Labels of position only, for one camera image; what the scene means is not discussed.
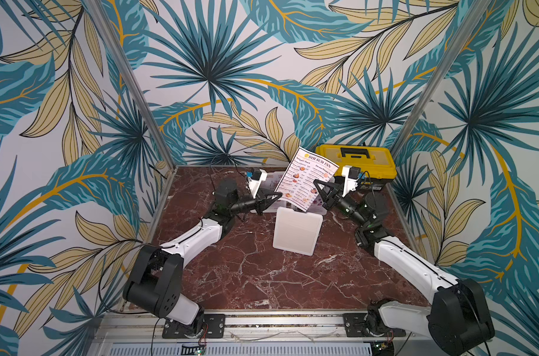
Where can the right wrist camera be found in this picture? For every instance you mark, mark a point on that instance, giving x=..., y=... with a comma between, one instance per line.
x=351, y=175

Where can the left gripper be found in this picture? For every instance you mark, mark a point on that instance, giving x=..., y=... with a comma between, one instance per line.
x=265, y=202

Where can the white menu rack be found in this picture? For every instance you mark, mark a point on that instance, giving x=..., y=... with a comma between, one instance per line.
x=270, y=185
x=296, y=232
x=317, y=207

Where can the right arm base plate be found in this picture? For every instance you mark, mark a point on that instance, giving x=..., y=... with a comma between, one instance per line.
x=363, y=324

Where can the yellow header menu sheet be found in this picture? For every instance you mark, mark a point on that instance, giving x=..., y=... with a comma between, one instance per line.
x=297, y=184

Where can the yellow black toolbox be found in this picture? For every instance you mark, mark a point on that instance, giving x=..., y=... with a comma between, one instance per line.
x=377, y=161

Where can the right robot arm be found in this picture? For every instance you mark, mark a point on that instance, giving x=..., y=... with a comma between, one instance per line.
x=457, y=319

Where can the aluminium front rail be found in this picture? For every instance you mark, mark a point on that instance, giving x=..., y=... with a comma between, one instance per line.
x=253, y=332

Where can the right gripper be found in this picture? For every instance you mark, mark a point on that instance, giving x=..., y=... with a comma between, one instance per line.
x=334, y=198

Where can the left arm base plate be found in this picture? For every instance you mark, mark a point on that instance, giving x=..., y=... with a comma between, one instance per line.
x=209, y=326

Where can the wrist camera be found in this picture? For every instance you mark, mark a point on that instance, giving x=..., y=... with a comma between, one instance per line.
x=351, y=175
x=255, y=177

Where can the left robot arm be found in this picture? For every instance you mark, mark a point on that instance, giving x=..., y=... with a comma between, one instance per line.
x=155, y=282

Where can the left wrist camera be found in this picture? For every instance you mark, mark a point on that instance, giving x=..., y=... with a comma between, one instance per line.
x=255, y=177

